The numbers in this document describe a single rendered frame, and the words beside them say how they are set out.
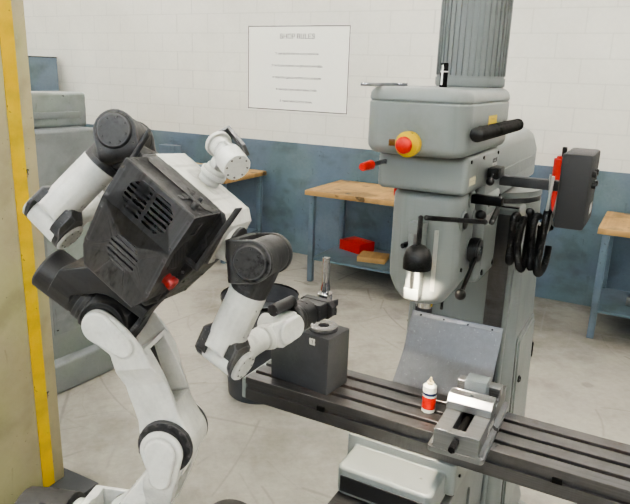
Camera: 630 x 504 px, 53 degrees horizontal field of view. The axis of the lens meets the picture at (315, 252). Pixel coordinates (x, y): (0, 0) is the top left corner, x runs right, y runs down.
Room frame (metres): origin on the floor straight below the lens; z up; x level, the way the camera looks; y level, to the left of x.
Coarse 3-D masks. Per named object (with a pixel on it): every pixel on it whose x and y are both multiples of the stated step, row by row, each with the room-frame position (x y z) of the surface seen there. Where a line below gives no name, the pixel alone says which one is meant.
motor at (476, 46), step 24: (456, 0) 1.87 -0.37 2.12; (480, 0) 1.84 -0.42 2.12; (504, 0) 1.86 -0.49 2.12; (456, 24) 1.87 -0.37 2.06; (480, 24) 1.85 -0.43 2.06; (504, 24) 1.87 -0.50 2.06; (456, 48) 1.87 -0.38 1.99; (480, 48) 1.85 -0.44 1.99; (504, 48) 1.88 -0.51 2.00; (456, 72) 1.86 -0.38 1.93; (480, 72) 1.85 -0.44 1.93; (504, 72) 1.89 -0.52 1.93
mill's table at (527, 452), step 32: (256, 384) 1.86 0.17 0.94; (288, 384) 1.83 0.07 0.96; (352, 384) 1.85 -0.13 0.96; (384, 384) 1.85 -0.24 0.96; (320, 416) 1.74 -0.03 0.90; (352, 416) 1.70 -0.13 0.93; (384, 416) 1.65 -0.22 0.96; (416, 416) 1.66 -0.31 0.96; (512, 416) 1.68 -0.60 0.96; (416, 448) 1.60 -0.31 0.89; (512, 448) 1.51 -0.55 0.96; (544, 448) 1.51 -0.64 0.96; (576, 448) 1.52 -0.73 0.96; (608, 448) 1.53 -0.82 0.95; (512, 480) 1.47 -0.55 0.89; (544, 480) 1.43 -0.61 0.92; (576, 480) 1.40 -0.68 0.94; (608, 480) 1.38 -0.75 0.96
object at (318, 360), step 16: (304, 336) 1.81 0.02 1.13; (320, 336) 1.79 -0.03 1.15; (336, 336) 1.80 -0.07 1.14; (272, 352) 1.88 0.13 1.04; (288, 352) 1.85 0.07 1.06; (304, 352) 1.81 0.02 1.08; (320, 352) 1.78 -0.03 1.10; (336, 352) 1.80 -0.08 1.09; (272, 368) 1.88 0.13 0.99; (288, 368) 1.85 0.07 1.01; (304, 368) 1.81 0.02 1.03; (320, 368) 1.78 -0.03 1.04; (336, 368) 1.80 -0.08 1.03; (304, 384) 1.81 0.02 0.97; (320, 384) 1.78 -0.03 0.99; (336, 384) 1.81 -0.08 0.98
